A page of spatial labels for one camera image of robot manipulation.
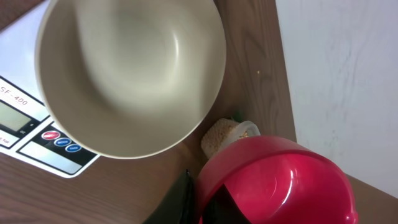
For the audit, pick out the soybeans in container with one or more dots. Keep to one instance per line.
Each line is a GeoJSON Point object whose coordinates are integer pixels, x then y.
{"type": "Point", "coordinates": [217, 137]}

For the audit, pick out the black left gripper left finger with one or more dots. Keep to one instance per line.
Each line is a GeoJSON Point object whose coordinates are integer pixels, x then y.
{"type": "Point", "coordinates": [177, 207]}

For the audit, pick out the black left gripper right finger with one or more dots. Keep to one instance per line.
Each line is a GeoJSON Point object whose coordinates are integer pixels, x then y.
{"type": "Point", "coordinates": [222, 209]}

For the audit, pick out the clear plastic container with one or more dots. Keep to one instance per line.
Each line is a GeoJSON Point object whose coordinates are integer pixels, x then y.
{"type": "Point", "coordinates": [242, 130]}

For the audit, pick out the white digital kitchen scale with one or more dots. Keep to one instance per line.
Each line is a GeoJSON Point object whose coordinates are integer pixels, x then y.
{"type": "Point", "coordinates": [28, 132]}

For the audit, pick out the beige bowl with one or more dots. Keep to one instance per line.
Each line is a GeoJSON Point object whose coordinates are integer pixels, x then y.
{"type": "Point", "coordinates": [130, 79]}

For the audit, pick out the red measuring scoop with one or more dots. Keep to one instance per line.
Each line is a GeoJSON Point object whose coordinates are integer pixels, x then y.
{"type": "Point", "coordinates": [275, 180]}

